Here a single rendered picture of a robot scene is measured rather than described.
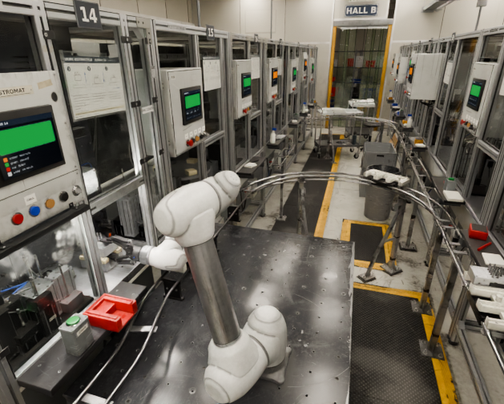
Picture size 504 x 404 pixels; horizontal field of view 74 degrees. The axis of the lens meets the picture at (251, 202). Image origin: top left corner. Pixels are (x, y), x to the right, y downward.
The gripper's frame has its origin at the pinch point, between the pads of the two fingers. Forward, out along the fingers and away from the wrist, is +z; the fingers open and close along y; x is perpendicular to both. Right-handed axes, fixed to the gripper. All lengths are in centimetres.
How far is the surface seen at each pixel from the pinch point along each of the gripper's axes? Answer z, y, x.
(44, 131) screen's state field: -17, 65, 34
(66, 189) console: -14, 43, 29
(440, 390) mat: -177, -98, -52
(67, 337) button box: -24, -2, 51
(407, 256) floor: -176, -97, -206
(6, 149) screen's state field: -17, 62, 48
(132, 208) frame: 3.3, 9.7, -27.3
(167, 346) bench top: -41, -33, 19
